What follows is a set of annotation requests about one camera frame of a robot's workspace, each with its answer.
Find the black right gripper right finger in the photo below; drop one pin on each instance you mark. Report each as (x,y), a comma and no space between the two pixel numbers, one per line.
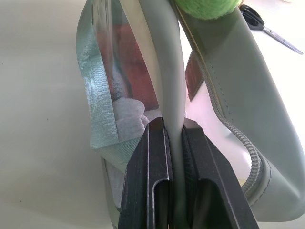
(209,176)

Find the grey zippered bag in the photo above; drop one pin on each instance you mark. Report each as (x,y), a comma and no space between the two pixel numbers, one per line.
(250,95)

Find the white cloth inside bag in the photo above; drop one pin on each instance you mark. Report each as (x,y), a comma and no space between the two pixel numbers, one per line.
(128,117)

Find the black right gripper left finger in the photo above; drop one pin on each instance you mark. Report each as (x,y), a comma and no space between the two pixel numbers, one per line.
(143,181)

